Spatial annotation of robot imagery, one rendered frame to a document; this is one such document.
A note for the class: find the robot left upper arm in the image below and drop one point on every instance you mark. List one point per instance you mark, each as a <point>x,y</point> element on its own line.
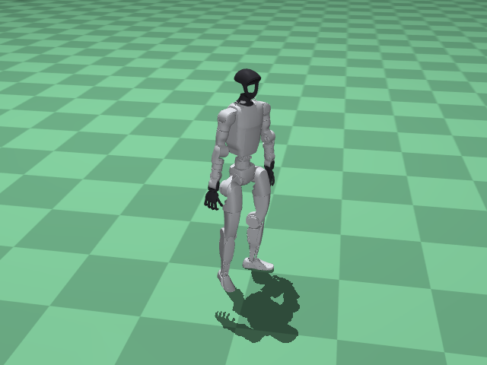
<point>267,135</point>

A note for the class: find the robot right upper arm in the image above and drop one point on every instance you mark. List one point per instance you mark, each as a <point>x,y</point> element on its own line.
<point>226,118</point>

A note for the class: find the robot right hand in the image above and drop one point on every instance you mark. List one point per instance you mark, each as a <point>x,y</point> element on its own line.
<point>212,196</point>

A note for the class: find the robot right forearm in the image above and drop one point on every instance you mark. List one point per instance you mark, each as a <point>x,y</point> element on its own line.
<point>217,164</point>

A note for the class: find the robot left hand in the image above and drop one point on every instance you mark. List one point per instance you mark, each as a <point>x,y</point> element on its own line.
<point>270,172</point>

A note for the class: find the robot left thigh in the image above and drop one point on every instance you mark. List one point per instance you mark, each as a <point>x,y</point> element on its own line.
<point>261,197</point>

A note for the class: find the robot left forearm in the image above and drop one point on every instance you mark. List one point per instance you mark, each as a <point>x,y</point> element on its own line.
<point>269,153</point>

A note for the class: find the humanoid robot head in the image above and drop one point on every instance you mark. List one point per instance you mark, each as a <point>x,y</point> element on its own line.
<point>247,77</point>

